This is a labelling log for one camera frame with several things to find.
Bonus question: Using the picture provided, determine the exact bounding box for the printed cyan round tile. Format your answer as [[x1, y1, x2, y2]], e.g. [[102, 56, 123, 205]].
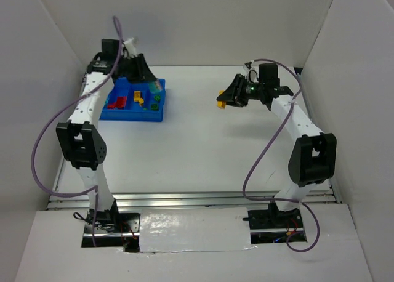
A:
[[148, 79, 163, 94]]

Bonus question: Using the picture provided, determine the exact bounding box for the yellow long brick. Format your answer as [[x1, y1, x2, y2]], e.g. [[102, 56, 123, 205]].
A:
[[217, 102, 226, 110]]

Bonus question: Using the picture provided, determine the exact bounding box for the yellow and green brick stack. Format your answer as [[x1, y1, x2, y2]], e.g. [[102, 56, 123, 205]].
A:
[[133, 91, 142, 100]]

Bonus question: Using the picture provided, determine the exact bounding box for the red long brick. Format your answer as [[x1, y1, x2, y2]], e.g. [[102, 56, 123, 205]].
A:
[[116, 96, 127, 109]]

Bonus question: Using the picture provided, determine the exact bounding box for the red curved brick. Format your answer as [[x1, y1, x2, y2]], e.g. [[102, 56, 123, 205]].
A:
[[107, 103, 121, 110]]

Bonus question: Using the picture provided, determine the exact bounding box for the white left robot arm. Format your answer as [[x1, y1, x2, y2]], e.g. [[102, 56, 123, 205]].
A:
[[56, 52, 157, 227]]

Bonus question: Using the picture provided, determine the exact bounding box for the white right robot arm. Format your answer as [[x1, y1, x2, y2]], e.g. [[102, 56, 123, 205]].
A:
[[217, 74, 337, 227]]

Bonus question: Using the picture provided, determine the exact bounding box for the blue divided plastic bin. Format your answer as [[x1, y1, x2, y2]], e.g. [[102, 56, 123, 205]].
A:
[[100, 77, 166, 122]]

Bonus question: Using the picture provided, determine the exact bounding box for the silver foil tape sheet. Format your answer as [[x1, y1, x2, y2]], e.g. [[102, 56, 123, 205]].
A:
[[139, 207, 252, 253]]

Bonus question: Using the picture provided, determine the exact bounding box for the aluminium rail frame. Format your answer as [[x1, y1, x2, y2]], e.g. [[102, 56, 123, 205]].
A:
[[47, 190, 336, 211]]

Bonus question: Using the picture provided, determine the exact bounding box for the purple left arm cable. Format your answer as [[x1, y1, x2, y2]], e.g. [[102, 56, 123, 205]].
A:
[[31, 15, 124, 248]]

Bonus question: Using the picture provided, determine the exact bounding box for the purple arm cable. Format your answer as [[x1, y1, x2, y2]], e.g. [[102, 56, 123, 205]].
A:
[[242, 58, 321, 252], [31, 15, 124, 248]]

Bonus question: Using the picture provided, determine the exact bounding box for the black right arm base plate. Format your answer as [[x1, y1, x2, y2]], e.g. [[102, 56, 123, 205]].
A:
[[243, 203, 304, 232]]

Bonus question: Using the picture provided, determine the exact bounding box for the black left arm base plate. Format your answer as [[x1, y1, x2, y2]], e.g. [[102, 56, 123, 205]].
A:
[[81, 213, 140, 253]]

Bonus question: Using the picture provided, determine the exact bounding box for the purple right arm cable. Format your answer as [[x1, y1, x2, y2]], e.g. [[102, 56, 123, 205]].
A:
[[242, 58, 321, 252]]

